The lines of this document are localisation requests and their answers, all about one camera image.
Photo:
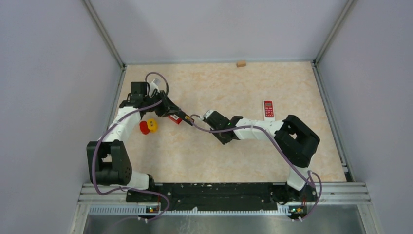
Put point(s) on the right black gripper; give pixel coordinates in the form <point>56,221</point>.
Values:
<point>223,141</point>

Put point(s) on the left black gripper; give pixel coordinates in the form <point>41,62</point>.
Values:
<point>167,105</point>

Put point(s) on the black remote control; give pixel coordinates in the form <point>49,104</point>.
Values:
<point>186,118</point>

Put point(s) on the white red remote control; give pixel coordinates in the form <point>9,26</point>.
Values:
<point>268,110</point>

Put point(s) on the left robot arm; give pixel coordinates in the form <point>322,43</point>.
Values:
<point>108,160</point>

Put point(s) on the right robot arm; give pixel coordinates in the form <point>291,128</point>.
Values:
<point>294,140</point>

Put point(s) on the red yellow toy phone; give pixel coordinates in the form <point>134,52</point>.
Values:
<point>176,119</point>

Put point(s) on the red yellow toy piece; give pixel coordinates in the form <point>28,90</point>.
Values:
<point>148,126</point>

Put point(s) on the small wooden block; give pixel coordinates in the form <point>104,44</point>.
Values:
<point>240,64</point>

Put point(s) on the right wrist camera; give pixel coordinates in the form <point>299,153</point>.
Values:
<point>206,115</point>

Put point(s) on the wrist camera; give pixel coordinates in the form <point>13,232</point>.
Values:
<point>206,115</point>
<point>154,87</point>

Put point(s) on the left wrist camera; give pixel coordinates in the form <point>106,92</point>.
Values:
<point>154,87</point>

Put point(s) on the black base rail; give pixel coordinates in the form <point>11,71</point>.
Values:
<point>223,196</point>

